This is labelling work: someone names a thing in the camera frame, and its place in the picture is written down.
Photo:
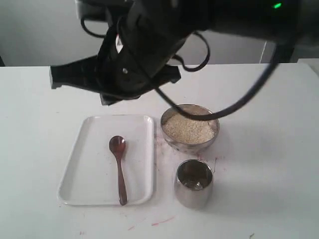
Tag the brown wooden spoon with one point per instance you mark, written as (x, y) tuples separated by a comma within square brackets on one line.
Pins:
[(117, 145)]

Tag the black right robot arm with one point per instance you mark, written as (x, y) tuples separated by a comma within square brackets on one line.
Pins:
[(274, 20)]

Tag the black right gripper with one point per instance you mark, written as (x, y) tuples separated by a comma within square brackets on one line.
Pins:
[(143, 36)]

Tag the white cabinet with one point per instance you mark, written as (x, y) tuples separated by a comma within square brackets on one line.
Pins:
[(48, 32)]

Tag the stainless steel cup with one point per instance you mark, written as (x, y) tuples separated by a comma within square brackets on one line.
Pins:
[(193, 183)]

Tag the white rectangular plastic tray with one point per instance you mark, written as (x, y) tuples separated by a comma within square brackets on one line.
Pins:
[(90, 177)]

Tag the steel bowl of rice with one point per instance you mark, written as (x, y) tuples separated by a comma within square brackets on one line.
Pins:
[(188, 136)]

